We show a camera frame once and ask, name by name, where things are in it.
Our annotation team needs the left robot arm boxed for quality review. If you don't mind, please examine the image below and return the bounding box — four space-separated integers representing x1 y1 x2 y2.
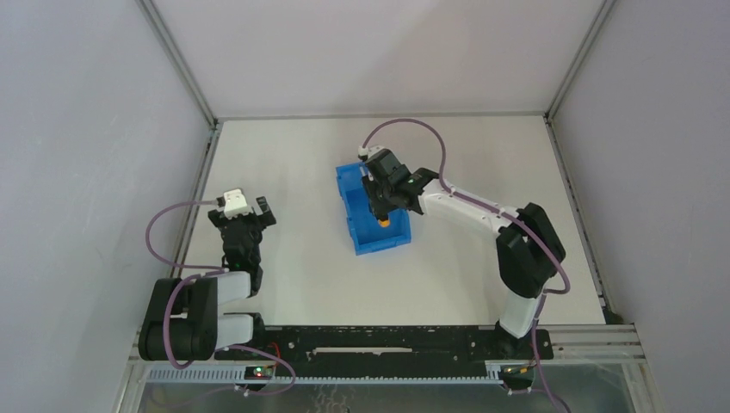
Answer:
138 189 276 369

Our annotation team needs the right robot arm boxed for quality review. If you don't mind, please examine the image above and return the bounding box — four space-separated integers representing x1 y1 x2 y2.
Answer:
358 146 566 339

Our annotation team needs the blue plastic bin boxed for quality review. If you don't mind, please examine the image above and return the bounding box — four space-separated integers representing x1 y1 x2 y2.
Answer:
335 163 411 256

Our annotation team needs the small electronics board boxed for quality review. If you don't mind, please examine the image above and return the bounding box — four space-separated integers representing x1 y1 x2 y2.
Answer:
244 366 275 380

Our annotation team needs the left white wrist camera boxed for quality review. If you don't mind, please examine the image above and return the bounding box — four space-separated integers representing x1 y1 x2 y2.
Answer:
217 188 254 219

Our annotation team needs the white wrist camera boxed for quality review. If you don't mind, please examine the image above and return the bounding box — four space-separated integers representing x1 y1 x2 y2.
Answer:
357 145 385 162
217 188 254 219

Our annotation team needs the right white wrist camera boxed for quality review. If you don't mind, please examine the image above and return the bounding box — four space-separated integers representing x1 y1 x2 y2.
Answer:
357 145 385 162

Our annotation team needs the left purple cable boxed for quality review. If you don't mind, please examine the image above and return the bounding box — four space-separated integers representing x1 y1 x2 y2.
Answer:
145 199 297 398

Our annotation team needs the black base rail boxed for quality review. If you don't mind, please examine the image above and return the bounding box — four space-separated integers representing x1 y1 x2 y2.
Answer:
214 325 554 377

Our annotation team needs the grey cable duct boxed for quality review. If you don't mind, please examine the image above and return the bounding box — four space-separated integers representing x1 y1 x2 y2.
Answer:
146 365 503 385

